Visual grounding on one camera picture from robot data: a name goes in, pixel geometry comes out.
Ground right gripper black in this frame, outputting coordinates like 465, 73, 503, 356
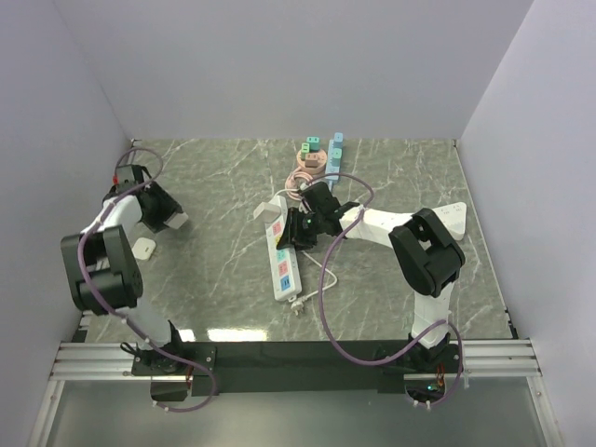
277, 208, 325, 253

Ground white square charger plug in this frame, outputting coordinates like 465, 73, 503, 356
253, 202, 281, 224

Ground white rounded charger plug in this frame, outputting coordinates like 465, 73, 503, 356
131, 237, 156, 261

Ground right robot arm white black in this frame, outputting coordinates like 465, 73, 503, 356
276, 183, 466, 372

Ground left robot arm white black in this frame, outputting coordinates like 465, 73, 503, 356
61, 164, 188, 374

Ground green plug adapter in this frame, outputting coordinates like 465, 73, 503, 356
300, 136, 320, 154

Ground blue plug adapter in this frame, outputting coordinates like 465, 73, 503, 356
328, 132, 344, 164

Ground pink round power strip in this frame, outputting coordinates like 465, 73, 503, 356
295, 149, 328, 176

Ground blue long power strip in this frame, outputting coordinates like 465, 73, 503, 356
325, 132, 344, 190

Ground black base bar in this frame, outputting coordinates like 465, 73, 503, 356
131, 340, 462, 401

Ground white triangular power strip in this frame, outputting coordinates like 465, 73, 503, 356
433, 202, 467, 241

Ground pink coiled cable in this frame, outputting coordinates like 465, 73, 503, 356
284, 169, 318, 202

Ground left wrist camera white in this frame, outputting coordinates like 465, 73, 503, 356
110, 177, 139, 196

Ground white power strip cable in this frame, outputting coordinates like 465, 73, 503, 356
272, 188, 339, 316

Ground aluminium rail frame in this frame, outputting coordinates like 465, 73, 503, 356
49, 340, 542, 382

